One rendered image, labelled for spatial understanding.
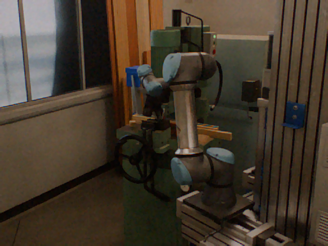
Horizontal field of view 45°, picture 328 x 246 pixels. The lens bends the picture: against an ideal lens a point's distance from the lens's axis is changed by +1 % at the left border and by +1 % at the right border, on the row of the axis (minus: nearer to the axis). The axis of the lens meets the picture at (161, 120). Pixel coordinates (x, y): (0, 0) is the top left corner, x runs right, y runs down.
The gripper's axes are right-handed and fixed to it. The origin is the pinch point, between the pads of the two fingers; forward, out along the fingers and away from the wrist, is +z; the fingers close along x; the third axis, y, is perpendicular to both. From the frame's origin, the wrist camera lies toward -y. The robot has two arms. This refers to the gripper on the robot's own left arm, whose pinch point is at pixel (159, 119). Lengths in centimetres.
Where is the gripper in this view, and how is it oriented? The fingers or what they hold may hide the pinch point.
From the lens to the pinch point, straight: 224.1
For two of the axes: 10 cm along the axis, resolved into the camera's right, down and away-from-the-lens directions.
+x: -8.6, -1.4, 4.9
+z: 2.5, 7.1, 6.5
